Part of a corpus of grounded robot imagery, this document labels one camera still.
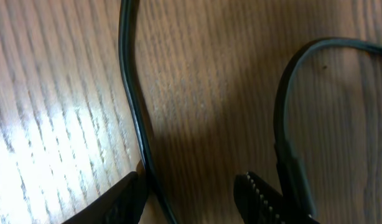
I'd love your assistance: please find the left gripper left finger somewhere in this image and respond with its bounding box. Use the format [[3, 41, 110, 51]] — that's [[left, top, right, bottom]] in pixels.
[[64, 171, 147, 224]]

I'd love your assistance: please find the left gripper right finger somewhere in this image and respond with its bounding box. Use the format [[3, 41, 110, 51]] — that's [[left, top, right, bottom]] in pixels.
[[233, 172, 318, 224]]

